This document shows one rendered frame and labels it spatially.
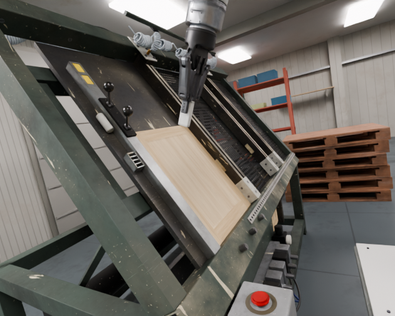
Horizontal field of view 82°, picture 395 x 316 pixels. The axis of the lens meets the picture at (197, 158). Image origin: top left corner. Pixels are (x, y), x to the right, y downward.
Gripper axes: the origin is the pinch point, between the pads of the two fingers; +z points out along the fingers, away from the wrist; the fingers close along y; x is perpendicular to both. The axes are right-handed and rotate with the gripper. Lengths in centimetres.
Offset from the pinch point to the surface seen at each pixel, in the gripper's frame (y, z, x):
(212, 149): -58, 25, -12
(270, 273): -22, 51, 35
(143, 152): -12.0, 21.1, -21.6
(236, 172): -58, 32, 4
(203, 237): -9.6, 41.0, 10.8
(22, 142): -106, 119, -301
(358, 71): -817, -135, 96
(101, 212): 15.7, 29.7, -10.8
